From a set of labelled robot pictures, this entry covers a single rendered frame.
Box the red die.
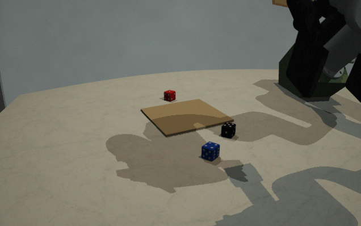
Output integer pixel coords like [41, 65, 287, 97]
[164, 90, 175, 101]

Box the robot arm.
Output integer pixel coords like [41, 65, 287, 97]
[323, 25, 361, 79]

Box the blue die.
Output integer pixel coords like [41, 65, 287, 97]
[202, 141, 220, 161]

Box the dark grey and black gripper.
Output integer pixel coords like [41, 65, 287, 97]
[286, 0, 361, 103]

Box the tan flat mat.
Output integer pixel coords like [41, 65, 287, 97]
[141, 99, 234, 137]

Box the black die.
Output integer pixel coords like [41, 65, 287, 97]
[221, 122, 236, 139]

